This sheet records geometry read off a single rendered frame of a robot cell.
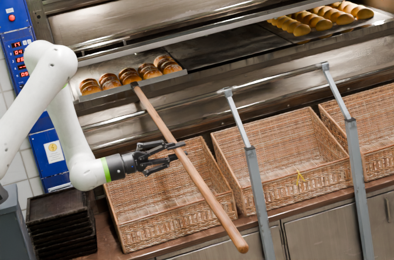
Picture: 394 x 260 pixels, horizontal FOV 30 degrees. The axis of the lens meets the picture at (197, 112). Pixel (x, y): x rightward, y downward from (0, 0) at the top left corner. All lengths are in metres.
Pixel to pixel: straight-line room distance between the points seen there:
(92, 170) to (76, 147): 0.14
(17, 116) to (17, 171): 1.29
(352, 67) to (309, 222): 0.92
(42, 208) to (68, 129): 0.89
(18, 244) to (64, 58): 0.68
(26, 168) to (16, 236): 1.09
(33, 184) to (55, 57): 1.39
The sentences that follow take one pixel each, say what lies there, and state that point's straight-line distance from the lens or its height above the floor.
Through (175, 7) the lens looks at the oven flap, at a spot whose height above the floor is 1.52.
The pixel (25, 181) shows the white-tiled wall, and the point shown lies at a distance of 3.74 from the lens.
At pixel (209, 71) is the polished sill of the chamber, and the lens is 3.70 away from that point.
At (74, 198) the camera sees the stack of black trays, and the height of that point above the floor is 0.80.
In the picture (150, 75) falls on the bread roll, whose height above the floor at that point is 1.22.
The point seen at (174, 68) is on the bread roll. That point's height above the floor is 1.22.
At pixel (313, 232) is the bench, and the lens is 3.56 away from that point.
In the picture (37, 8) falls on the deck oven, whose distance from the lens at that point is 3.52.
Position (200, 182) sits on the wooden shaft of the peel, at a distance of 2.37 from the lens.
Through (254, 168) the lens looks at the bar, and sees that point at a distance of 3.25.
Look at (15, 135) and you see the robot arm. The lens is 2.44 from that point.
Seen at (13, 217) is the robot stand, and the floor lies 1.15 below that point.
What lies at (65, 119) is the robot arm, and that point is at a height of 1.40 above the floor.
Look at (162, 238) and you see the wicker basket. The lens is 3.39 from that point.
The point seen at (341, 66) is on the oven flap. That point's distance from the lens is 3.94.
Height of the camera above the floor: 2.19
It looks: 19 degrees down
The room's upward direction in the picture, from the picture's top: 12 degrees counter-clockwise
